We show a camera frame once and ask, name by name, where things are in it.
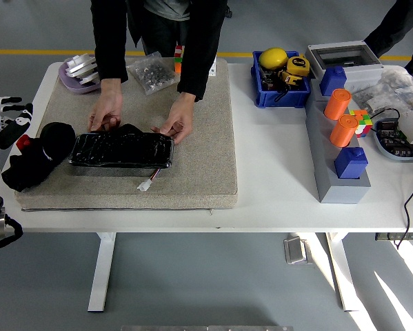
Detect person's left hand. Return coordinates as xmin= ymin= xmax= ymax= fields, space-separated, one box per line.
xmin=150 ymin=91 xmax=195 ymax=146

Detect person's right hand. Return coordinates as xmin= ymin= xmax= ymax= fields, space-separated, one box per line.
xmin=88 ymin=78 xmax=123 ymax=132

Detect black glossy panel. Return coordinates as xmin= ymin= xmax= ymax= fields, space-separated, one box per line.
xmin=69 ymin=123 xmax=175 ymax=170

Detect black rag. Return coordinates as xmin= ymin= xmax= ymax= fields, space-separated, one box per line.
xmin=1 ymin=121 xmax=77 ymax=193

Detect purple tray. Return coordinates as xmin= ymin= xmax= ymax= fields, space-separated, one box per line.
xmin=57 ymin=57 xmax=102 ymax=95

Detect grey-brown mat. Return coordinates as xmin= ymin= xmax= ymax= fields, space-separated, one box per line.
xmin=15 ymin=57 xmax=238 ymax=212

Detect white plastic parts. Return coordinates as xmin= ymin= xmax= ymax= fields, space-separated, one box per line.
xmin=65 ymin=54 xmax=100 ymax=86

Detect clear bag of screws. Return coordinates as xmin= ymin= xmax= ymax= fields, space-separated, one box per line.
xmin=125 ymin=51 xmax=181 ymax=97

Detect colourful puzzle cube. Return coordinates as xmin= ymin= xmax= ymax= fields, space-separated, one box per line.
xmin=347 ymin=109 xmax=374 ymax=139
xmin=173 ymin=44 xmax=187 ymax=73

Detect person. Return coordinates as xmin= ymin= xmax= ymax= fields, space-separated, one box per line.
xmin=363 ymin=0 xmax=413 ymax=82
xmin=90 ymin=0 xmax=230 ymax=103

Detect blue plastic bin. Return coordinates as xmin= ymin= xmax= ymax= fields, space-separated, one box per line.
xmin=250 ymin=50 xmax=311 ymax=110

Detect yellow ball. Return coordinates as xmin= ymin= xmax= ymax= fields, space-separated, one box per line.
xmin=259 ymin=47 xmax=289 ymax=69

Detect yellow black tool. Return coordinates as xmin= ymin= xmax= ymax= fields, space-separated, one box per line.
xmin=277 ymin=70 xmax=304 ymax=93

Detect yellow tape measure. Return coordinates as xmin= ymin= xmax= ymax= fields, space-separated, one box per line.
xmin=285 ymin=54 xmax=310 ymax=77

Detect blue block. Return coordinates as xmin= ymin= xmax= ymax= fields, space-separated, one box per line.
xmin=333 ymin=146 xmax=369 ymax=179
xmin=319 ymin=65 xmax=347 ymax=97

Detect orange cylinder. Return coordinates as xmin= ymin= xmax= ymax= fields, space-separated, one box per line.
xmin=323 ymin=88 xmax=352 ymax=120
xmin=329 ymin=114 xmax=359 ymax=148

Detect grey stepped holder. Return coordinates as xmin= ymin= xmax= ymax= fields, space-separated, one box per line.
xmin=304 ymin=74 xmax=372 ymax=204

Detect white table leg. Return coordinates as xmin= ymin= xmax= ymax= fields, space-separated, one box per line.
xmin=87 ymin=232 xmax=117 ymax=313
xmin=325 ymin=232 xmax=361 ymax=312

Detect grey box with clear lid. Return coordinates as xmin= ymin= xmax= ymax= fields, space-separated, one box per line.
xmin=303 ymin=40 xmax=383 ymax=81

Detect grey metal control box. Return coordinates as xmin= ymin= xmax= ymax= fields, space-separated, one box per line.
xmin=283 ymin=234 xmax=314 ymax=265

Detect light blue tray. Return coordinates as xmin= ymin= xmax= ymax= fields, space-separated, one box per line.
xmin=373 ymin=117 xmax=413 ymax=162

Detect circuit board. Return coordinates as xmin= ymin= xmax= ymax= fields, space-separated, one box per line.
xmin=378 ymin=120 xmax=412 ymax=157

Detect clear bag of parts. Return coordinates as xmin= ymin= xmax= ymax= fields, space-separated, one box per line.
xmin=351 ymin=67 xmax=413 ymax=115

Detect black power strip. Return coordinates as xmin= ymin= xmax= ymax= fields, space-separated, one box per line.
xmin=374 ymin=232 xmax=413 ymax=241

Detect white connector with wires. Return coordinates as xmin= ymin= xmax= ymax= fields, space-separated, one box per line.
xmin=137 ymin=168 xmax=162 ymax=192

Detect black cable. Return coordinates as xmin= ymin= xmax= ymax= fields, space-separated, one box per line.
xmin=370 ymin=108 xmax=413 ymax=250

